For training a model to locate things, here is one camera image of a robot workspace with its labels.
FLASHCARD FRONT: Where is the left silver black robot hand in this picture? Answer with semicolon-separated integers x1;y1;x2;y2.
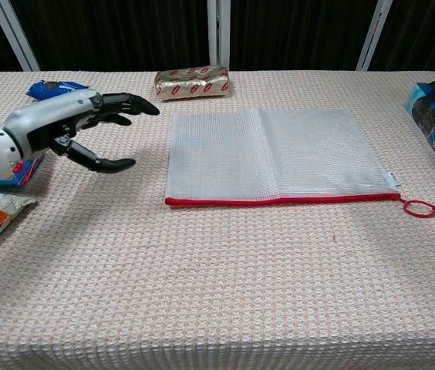
3;88;160;173

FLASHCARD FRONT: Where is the black curtain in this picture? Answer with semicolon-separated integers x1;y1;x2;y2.
0;0;435;73

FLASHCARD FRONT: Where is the mesh zipper pouch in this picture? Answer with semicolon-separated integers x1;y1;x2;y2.
164;108;435;220

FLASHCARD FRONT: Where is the gold snack pack red print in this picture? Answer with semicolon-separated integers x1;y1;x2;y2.
153;65;231;102

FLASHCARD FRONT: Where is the blue clear biscuit bag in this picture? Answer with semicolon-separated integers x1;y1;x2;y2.
0;150;48;188

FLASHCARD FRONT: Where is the beige woven tablecloth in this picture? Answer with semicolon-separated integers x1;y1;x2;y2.
0;69;435;370

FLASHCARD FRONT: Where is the small blue cookie pack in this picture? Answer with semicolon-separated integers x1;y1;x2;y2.
25;79;89;102

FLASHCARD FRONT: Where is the white metal frame post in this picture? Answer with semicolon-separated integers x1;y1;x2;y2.
206;0;231;72
356;0;394;72
0;0;41;72

